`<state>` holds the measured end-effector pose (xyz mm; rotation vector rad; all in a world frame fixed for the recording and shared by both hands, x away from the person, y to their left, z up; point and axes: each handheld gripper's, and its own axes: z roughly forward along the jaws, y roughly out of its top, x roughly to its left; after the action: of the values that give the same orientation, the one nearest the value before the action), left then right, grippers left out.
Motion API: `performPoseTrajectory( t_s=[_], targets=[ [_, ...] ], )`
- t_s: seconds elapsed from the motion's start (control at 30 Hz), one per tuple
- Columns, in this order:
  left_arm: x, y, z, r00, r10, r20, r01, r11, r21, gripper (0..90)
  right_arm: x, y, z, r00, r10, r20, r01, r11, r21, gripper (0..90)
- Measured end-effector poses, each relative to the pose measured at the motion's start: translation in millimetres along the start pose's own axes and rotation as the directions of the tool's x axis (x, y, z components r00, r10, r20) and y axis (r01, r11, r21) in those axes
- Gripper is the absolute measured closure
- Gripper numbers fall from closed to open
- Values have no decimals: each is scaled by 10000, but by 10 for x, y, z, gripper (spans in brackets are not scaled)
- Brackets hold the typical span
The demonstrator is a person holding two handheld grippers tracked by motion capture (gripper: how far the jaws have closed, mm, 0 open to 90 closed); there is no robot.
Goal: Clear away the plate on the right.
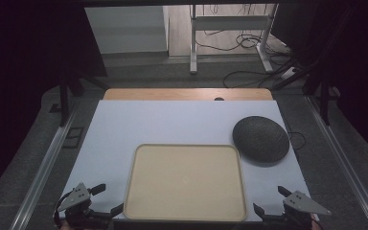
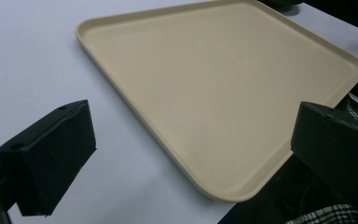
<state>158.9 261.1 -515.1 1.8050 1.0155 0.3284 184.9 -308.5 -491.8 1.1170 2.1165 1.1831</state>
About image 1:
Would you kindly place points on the wooden table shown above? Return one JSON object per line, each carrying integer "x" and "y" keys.
{"x": 179, "y": 94}

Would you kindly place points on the beige plastic tray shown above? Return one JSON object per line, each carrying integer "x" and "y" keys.
{"x": 185, "y": 182}

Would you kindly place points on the dark floor socket box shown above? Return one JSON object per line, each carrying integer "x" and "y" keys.
{"x": 73, "y": 137}

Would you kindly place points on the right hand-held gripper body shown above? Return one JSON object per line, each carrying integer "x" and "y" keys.
{"x": 302, "y": 202}

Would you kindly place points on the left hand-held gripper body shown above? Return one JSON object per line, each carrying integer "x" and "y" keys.
{"x": 76, "y": 198}

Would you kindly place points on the dark curtain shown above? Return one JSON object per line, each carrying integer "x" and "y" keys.
{"x": 364, "y": 70}
{"x": 19, "y": 80}

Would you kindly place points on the white power strip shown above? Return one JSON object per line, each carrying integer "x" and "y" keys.
{"x": 288, "y": 73}

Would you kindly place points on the white table mat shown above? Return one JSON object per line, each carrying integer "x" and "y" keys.
{"x": 172, "y": 123}

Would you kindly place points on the person's left hand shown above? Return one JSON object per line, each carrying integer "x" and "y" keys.
{"x": 64, "y": 227}

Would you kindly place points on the white metal desk frame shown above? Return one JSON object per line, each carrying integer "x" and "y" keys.
{"x": 230, "y": 23}

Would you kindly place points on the aluminium floor rail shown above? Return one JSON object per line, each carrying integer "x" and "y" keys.
{"x": 44, "y": 166}
{"x": 341, "y": 159}

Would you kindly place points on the black metal stand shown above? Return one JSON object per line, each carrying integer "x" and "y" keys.
{"x": 325, "y": 96}
{"x": 64, "y": 102}

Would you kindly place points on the person's right hand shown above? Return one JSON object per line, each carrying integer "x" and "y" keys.
{"x": 315, "y": 223}

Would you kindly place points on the white cabinet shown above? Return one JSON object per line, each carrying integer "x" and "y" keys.
{"x": 127, "y": 30}

